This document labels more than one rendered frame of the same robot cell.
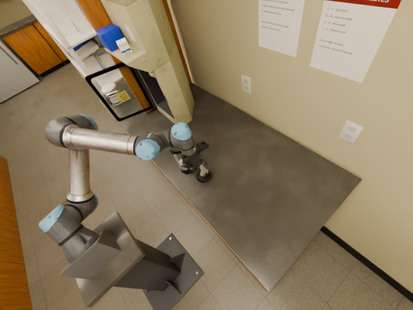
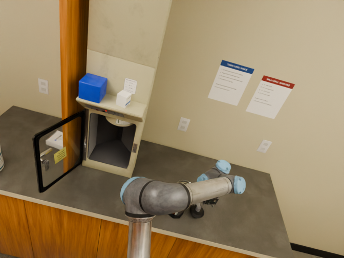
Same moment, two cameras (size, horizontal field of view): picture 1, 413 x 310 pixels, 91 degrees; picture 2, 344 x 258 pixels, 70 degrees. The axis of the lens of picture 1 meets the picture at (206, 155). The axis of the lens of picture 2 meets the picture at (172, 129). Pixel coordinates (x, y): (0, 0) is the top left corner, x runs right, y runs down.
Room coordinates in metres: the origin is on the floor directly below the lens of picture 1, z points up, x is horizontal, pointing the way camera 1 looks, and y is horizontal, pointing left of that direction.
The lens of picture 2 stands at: (0.55, 1.05, 2.18)
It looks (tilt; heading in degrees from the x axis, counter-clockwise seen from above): 36 degrees down; 291
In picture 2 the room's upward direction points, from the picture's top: 17 degrees clockwise
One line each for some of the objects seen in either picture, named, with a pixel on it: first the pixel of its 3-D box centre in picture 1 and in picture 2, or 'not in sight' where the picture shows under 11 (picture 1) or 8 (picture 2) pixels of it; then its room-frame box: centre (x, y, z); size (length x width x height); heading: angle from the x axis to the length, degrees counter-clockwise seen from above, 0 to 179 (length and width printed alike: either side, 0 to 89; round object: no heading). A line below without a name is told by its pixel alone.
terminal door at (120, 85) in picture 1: (123, 93); (61, 151); (1.35, 0.41, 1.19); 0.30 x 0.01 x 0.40; 93
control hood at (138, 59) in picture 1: (128, 58); (111, 110); (1.20, 0.23, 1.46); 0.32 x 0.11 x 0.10; 25
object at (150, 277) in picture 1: (144, 266); not in sight; (0.40, 0.69, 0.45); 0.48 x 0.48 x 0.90; 27
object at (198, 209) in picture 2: (203, 174); (197, 210); (0.62, 0.05, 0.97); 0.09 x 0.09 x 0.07
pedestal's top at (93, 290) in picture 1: (104, 254); not in sight; (0.40, 0.69, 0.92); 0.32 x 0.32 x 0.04; 27
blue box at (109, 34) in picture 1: (111, 37); (93, 87); (1.30, 0.28, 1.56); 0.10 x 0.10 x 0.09; 25
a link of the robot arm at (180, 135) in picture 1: (182, 136); (220, 171); (0.61, 0.07, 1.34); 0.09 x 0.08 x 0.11; 75
